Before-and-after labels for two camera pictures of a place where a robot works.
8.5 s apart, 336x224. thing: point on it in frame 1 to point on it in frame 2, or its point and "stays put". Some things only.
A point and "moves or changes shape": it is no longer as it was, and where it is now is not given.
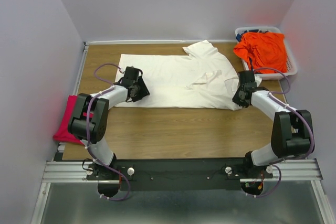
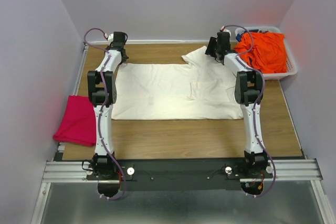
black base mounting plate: (176, 174) stays put
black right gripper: (235, 99) to (211, 42)
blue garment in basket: (239, 36) stays put
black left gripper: (144, 91) to (124, 59)
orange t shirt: (265, 51) stays put
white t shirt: (202, 78) moves or changes shape
